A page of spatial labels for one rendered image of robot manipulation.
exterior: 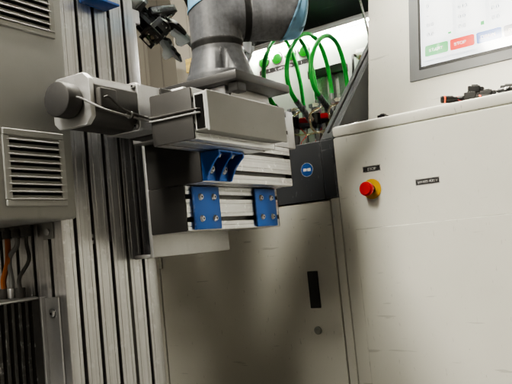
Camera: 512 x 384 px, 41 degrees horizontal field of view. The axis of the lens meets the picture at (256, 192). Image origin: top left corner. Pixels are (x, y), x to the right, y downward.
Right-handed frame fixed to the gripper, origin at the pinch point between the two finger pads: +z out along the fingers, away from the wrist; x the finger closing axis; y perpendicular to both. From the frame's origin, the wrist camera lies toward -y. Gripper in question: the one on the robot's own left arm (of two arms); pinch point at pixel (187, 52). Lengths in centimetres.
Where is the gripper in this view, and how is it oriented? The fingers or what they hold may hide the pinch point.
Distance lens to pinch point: 220.4
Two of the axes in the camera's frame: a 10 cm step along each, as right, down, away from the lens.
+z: 6.8, 6.7, 2.9
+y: -3.7, 6.6, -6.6
